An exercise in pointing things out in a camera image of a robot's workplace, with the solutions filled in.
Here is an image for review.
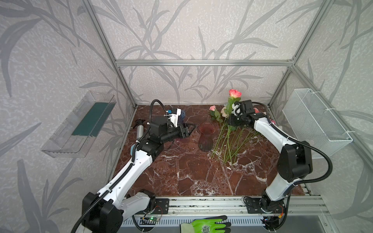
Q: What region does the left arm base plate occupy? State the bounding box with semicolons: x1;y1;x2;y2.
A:
144;198;170;215

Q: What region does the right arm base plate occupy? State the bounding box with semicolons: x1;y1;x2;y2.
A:
243;196;285;214

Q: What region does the blue purple glass vase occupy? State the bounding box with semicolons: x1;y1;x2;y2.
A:
178;110;186;124

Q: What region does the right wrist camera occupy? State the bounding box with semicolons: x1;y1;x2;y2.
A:
232;100;255;116

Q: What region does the clear plastic wall shelf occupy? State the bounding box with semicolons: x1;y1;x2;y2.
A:
41;91;117;158

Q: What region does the small pink rose stem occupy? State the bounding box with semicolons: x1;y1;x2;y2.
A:
209;105;223;123

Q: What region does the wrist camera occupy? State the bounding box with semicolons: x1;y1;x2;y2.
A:
232;100;255;116
166;108;182;128

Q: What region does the aluminium cage frame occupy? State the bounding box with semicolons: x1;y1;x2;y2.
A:
82;0;373;170

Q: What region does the white wire mesh basket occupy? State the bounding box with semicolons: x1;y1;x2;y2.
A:
283;88;353;156

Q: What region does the green work glove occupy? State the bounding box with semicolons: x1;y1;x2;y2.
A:
180;216;231;233

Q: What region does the aluminium front rail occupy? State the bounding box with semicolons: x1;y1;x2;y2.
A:
84;196;330;217

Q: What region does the red glass vase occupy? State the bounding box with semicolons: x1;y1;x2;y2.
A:
198;122;216;152

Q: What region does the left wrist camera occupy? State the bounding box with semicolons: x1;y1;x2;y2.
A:
166;108;182;128

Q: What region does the spray bottle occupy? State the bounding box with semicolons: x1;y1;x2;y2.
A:
133;119;145;142

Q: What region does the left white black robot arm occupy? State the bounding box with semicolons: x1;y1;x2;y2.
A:
71;108;197;233

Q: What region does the pink red rose stem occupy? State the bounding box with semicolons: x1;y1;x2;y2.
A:
222;89;242;122

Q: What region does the green circuit board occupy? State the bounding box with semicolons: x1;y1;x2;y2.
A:
141;216;161;225

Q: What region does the pink white flower bunch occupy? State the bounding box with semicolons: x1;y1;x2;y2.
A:
215;107;284;167

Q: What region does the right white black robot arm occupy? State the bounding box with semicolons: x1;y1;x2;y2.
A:
228;100;333;213

